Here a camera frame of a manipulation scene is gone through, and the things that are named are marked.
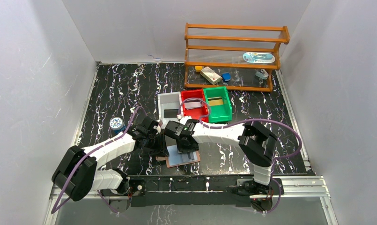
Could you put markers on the white cardboard box on shelf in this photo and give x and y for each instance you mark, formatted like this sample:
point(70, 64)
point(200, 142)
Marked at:
point(210, 75)

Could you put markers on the brown leather card holder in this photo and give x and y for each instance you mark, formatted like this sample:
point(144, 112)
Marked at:
point(177, 159)

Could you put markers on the wooden orange shelf rack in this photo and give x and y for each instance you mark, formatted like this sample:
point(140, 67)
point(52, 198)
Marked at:
point(221, 47)

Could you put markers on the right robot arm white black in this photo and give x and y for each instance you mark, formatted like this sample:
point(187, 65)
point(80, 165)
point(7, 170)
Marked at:
point(254, 139)

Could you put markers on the grey numbered credit card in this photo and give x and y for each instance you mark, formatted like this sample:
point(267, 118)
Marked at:
point(192, 103)

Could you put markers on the blue patterned can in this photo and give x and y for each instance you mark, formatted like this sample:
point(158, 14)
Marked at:
point(117, 125)

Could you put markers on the green plastic bin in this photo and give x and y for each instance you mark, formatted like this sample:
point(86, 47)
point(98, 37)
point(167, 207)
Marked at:
point(220, 105)

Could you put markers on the light blue tape dispenser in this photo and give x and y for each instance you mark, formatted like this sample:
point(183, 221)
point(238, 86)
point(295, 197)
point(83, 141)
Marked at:
point(262, 74)

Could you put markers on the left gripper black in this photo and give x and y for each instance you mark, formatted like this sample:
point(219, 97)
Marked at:
point(157, 148)

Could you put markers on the small blue block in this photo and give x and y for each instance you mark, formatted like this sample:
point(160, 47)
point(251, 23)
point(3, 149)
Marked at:
point(226, 77)

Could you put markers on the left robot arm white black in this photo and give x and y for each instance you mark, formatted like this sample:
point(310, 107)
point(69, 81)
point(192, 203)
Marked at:
point(79, 172)

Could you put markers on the red plastic bin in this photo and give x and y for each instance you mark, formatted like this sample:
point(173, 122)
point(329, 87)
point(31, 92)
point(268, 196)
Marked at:
point(195, 113)

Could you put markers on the teal packaged tool on shelf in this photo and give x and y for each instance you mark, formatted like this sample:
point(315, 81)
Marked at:
point(258, 57)

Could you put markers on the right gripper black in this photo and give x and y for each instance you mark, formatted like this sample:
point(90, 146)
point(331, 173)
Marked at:
point(181, 148)

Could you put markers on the small yellow block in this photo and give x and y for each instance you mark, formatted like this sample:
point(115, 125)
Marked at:
point(198, 69)

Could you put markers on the black card in white bin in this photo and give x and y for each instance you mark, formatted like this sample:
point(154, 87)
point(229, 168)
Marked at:
point(170, 113)

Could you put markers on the white plastic bin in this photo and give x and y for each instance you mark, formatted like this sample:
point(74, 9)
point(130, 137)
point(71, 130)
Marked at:
point(168, 101)

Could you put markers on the black metal base frame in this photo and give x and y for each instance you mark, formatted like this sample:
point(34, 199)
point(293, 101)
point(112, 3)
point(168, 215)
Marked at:
point(232, 190)

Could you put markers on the gold card in green bin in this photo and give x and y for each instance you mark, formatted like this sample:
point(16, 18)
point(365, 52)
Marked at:
point(214, 101)

